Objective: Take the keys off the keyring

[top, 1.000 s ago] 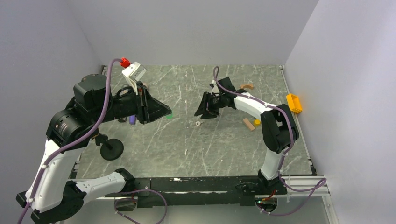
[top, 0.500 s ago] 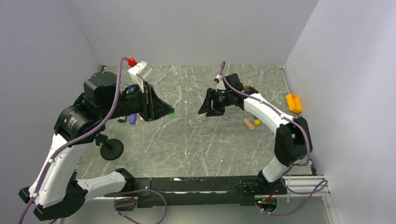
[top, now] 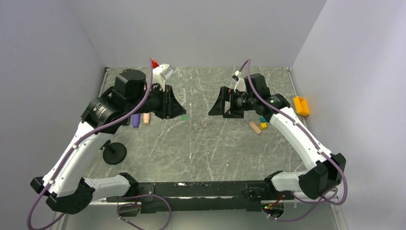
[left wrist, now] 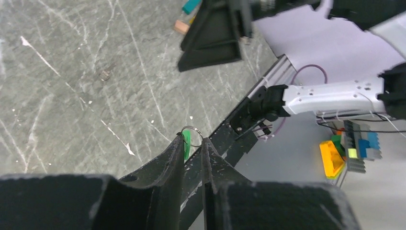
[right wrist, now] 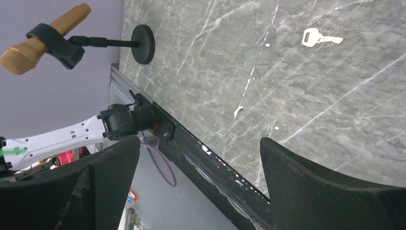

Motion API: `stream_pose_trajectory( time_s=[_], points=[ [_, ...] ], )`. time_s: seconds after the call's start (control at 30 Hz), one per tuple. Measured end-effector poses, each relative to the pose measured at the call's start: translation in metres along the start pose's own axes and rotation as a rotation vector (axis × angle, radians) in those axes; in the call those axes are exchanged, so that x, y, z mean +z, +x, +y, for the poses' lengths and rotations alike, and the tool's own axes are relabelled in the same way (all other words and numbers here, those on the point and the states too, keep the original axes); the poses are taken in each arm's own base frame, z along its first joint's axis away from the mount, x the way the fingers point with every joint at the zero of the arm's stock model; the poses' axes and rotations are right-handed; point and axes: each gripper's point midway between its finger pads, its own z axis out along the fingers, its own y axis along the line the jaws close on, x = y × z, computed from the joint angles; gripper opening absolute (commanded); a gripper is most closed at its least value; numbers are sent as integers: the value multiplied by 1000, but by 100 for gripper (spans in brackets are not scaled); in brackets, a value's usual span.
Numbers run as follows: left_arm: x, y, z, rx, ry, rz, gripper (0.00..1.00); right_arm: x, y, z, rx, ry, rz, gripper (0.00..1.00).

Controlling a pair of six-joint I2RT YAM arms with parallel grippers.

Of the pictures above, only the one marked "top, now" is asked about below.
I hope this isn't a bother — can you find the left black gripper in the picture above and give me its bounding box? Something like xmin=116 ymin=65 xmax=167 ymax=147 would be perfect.
xmin=127 ymin=83 xmax=187 ymax=119

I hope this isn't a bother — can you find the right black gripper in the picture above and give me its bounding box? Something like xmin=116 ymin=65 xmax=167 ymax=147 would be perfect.
xmin=209 ymin=86 xmax=257 ymax=118

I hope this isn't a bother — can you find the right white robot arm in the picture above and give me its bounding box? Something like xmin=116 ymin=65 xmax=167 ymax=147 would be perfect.
xmin=208 ymin=73 xmax=346 ymax=200

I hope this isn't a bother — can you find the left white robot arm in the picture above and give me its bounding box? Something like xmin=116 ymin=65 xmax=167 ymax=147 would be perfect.
xmin=31 ymin=68 xmax=186 ymax=214

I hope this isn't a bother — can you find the pink microphone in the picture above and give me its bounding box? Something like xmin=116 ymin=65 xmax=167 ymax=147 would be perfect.
xmin=143 ymin=113 xmax=151 ymax=125

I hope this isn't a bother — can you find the tan rectangular wooden block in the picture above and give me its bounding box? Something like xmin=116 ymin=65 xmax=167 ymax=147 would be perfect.
xmin=248 ymin=121 xmax=262 ymax=135

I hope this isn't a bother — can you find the purple microphone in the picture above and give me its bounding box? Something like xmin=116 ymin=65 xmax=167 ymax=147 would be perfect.
xmin=132 ymin=114 xmax=140 ymax=128

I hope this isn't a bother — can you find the yellow small wooden block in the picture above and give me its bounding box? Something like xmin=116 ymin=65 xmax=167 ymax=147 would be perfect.
xmin=260 ymin=122 xmax=268 ymax=130

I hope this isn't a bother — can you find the yellow plastic bin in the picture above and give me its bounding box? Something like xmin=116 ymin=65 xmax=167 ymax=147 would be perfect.
xmin=293 ymin=96 xmax=310 ymax=117

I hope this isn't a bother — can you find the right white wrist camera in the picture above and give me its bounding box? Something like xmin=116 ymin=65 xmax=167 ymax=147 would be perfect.
xmin=232 ymin=70 xmax=246 ymax=92

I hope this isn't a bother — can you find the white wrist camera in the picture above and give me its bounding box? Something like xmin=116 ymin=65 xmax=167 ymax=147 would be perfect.
xmin=232 ymin=70 xmax=246 ymax=92
xmin=152 ymin=64 xmax=175 ymax=91

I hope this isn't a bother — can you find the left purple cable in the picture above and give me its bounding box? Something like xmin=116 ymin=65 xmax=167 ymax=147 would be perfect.
xmin=27 ymin=58 xmax=155 ymax=230

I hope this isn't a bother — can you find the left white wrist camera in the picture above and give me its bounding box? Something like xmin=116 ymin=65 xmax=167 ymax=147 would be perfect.
xmin=152 ymin=64 xmax=175 ymax=91

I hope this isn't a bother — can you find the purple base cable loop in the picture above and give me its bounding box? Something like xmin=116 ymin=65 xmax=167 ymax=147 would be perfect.
xmin=116 ymin=194 xmax=172 ymax=230

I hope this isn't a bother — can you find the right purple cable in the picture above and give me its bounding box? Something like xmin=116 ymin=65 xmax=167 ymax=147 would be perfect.
xmin=237 ymin=59 xmax=349 ymax=206

